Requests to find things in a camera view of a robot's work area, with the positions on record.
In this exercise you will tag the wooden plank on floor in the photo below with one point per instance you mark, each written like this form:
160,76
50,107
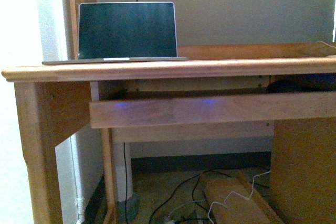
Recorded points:
235,200

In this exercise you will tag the wooden pull-out keyboard tray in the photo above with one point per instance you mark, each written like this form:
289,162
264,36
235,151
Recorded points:
234,108

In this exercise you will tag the grey open laptop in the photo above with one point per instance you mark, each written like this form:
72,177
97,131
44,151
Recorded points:
126,32

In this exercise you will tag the wooden desk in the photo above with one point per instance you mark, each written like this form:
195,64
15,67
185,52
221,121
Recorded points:
53,103

